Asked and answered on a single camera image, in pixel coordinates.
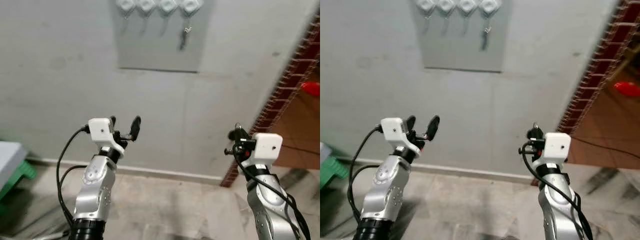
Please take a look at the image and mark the red plastic object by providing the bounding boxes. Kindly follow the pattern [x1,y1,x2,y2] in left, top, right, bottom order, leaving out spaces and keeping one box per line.
[614,81,640,98]
[301,81,321,98]

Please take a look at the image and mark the green plastic stool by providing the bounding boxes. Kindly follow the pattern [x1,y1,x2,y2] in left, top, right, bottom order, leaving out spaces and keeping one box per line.
[0,159,37,202]
[320,156,351,190]

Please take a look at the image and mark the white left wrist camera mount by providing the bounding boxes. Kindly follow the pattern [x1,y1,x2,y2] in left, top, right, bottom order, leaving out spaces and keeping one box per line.
[380,117,420,158]
[88,118,126,158]

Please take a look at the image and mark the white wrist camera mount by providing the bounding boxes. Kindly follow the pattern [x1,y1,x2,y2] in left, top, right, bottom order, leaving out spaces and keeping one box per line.
[88,118,126,158]
[248,132,283,169]
[542,132,572,166]
[380,117,420,158]

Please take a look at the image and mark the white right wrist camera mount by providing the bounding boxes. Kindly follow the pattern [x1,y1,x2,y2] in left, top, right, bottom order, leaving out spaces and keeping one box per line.
[248,132,283,169]
[542,132,572,166]

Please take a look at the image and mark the thin black floor cable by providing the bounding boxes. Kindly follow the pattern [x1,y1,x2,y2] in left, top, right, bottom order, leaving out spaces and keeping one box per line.
[582,136,640,161]
[284,143,321,152]

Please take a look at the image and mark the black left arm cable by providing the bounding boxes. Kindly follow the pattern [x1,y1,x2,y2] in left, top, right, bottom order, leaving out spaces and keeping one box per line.
[55,127,92,232]
[347,126,384,226]

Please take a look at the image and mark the grey wall board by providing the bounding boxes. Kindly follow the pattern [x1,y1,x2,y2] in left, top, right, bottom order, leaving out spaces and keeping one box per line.
[417,0,511,74]
[110,0,214,74]

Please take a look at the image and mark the white wall hook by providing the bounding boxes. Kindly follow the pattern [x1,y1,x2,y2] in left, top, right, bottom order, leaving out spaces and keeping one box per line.
[180,0,202,21]
[116,0,137,20]
[158,0,179,20]
[437,0,458,20]
[458,0,479,20]
[417,0,437,20]
[479,0,502,21]
[137,0,158,20]

